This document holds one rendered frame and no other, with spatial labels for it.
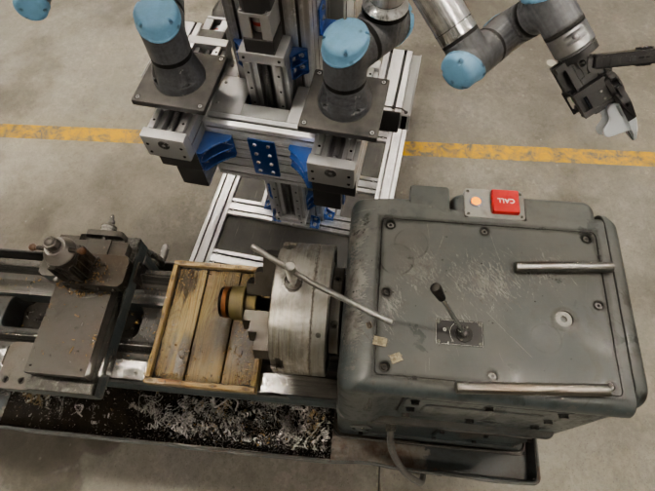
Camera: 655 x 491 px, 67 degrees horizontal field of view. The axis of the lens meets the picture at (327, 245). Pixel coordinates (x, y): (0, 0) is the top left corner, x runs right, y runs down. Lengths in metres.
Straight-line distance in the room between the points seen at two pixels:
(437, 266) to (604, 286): 0.34
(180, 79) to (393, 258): 0.81
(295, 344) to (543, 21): 0.79
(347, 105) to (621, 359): 0.87
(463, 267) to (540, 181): 1.85
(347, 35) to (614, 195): 2.04
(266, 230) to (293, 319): 1.30
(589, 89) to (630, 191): 2.01
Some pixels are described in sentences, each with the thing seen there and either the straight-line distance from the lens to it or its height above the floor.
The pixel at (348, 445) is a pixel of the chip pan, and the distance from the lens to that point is 1.68.
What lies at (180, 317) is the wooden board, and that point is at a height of 0.88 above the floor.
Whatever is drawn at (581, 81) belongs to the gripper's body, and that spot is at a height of 1.51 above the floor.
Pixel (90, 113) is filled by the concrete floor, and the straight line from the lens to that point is 3.36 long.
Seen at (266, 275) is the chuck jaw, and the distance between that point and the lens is 1.17.
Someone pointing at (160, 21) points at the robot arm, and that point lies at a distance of 1.42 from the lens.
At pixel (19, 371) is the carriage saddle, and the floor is 0.90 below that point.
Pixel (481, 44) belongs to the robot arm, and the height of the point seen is 1.56.
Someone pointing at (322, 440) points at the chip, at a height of 0.56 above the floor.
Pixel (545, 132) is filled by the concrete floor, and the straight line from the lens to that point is 3.12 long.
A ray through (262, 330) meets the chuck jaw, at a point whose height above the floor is 1.12.
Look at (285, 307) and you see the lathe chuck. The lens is 1.05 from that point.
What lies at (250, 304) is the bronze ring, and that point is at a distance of 1.20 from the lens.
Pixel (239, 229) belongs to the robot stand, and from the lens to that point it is 2.34.
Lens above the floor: 2.21
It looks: 62 degrees down
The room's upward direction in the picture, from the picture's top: 3 degrees counter-clockwise
